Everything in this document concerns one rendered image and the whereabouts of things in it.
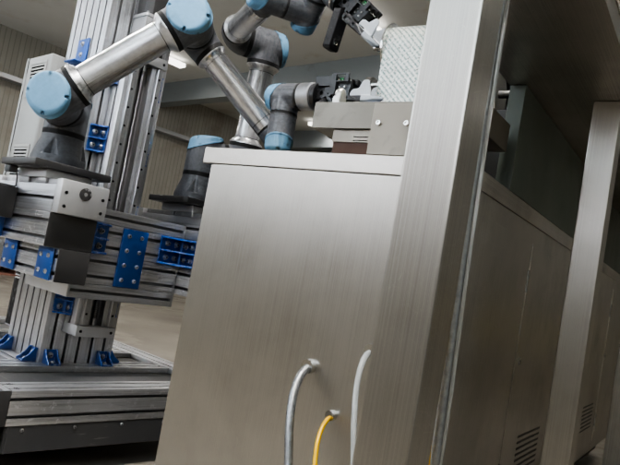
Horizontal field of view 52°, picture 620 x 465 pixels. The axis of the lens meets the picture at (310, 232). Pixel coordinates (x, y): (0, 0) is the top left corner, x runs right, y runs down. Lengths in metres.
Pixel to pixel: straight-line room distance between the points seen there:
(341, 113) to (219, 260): 0.43
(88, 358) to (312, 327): 1.11
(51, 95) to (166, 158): 9.10
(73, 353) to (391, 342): 1.65
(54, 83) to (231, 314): 0.77
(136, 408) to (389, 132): 1.12
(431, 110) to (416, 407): 0.30
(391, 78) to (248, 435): 0.91
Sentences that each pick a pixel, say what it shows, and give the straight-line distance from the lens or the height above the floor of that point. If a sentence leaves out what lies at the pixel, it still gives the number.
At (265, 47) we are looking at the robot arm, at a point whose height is 1.38.
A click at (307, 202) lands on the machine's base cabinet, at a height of 0.79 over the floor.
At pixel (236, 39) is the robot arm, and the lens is 2.19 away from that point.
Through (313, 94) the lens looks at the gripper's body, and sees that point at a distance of 1.69.
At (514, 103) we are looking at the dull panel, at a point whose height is 1.10.
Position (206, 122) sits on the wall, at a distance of 11.35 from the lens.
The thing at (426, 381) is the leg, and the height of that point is 0.56.
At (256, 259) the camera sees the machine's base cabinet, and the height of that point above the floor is 0.65.
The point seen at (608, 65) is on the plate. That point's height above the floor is 1.14.
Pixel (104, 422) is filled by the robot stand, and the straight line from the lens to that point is 1.93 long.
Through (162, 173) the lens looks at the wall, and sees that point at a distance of 10.80.
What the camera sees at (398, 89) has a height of 1.13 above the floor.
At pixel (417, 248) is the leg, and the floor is 0.68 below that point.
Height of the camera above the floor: 0.64
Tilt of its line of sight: 4 degrees up
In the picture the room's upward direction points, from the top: 10 degrees clockwise
